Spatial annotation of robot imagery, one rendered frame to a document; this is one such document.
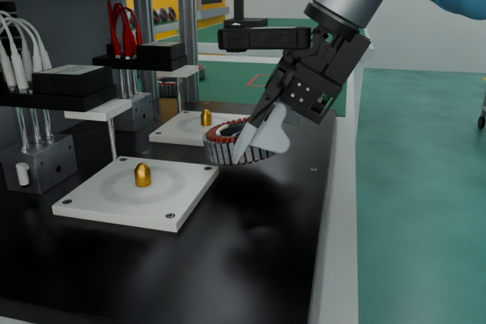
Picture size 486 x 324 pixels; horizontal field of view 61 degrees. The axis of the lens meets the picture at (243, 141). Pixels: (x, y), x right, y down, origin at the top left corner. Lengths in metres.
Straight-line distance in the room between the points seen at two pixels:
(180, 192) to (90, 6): 0.48
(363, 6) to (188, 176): 0.29
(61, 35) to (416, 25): 5.28
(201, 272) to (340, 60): 0.29
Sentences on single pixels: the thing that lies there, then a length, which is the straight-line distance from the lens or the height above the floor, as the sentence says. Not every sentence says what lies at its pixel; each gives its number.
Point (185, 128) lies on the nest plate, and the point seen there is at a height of 0.78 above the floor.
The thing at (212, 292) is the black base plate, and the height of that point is 0.77.
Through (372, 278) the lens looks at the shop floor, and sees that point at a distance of 1.67.
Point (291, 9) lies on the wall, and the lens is 5.79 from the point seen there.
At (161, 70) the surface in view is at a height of 0.88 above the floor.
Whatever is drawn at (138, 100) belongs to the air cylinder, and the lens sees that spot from 0.76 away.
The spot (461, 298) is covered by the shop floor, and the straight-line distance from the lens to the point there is 1.70.
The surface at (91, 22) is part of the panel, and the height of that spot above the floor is 0.95.
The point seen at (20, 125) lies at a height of 0.86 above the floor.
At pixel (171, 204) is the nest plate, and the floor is 0.78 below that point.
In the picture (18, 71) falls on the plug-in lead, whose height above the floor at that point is 0.92.
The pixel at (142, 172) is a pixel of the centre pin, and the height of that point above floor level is 0.80.
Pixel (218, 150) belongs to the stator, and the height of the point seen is 0.82.
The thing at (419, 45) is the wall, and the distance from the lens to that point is 5.85.
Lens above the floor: 1.01
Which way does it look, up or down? 21 degrees down
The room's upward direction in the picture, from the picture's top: straight up
